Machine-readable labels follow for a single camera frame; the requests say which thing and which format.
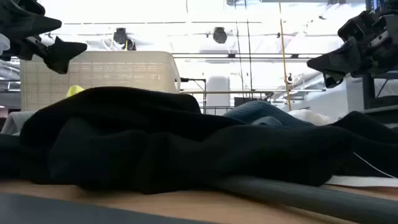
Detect yellow hanging cable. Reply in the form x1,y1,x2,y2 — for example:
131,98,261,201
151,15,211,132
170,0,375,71
278,2,292,112

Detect yellow cloth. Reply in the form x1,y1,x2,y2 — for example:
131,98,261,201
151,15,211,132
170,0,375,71
65,85,85,99

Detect large black cloth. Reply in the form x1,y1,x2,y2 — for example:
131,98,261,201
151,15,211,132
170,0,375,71
18,86,354,195

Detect black ceiling spotlight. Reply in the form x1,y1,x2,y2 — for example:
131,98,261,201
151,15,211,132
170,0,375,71
212,26,229,45
112,27,129,45

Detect grey cloth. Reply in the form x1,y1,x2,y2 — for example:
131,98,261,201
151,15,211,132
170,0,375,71
0,110,36,136

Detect grey desk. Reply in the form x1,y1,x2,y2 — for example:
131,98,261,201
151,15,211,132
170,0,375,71
360,104,398,128

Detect black hanging cable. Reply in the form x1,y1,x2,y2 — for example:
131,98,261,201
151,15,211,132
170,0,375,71
244,0,254,101
233,18,245,101

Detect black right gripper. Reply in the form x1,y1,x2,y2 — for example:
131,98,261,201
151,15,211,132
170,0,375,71
306,0,398,90

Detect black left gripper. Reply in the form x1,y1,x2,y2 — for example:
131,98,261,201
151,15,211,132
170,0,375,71
0,0,88,75

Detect white cloth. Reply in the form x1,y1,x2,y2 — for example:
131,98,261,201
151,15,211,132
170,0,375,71
287,108,336,127

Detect white perforated plastic bin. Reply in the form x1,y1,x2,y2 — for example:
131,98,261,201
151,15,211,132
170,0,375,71
19,50,182,121

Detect black monitor stand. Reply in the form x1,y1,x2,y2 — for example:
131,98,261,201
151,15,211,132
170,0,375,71
361,73,376,110

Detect grey plastic hanger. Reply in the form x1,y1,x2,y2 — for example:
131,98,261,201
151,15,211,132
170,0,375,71
0,175,398,224

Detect white tag marked Pants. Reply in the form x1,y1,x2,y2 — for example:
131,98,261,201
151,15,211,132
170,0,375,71
325,175,398,189

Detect white tag string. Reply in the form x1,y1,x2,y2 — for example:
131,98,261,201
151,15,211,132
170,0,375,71
353,151,398,179

